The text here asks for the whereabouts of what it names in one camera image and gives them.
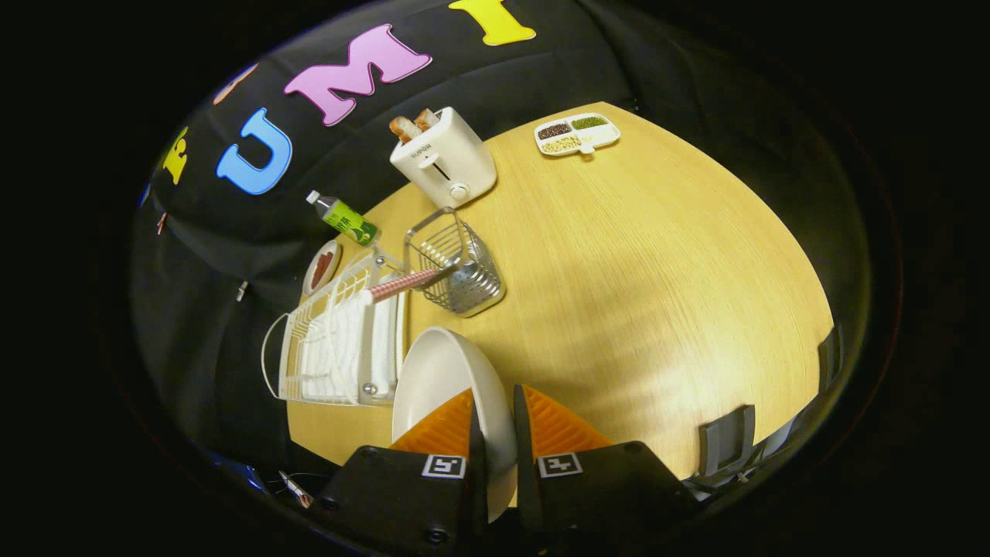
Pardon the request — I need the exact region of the white wire dish rack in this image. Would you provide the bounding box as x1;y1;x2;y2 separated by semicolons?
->
261;248;411;407

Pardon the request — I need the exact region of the grey chair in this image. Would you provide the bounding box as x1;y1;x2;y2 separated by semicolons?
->
817;325;844;389
684;404;756;496

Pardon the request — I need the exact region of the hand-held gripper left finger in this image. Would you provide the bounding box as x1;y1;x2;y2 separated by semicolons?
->
313;387;490;554

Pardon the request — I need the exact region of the white divided dish with beans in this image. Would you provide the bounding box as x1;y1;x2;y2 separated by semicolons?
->
533;113;622;158

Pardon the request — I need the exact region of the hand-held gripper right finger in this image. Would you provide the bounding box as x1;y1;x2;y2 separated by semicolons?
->
513;384;701;542

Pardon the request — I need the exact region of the spoon with red checked handle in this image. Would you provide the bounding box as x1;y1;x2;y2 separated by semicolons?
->
368;261;484;304

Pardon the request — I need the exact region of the metal wire basket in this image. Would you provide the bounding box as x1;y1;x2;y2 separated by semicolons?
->
403;207;507;319

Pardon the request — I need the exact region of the small plate with sausages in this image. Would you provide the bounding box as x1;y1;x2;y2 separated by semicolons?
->
302;240;343;296

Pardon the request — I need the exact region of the black backdrop cloth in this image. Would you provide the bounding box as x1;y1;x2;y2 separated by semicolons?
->
128;0;875;465

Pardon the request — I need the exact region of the white round plate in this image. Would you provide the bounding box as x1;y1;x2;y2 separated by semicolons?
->
391;326;517;523

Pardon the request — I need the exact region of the white toaster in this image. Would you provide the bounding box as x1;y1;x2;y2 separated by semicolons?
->
389;107;498;210

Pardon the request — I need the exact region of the green label drink bottle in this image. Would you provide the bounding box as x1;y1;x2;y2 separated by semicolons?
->
306;190;381;248

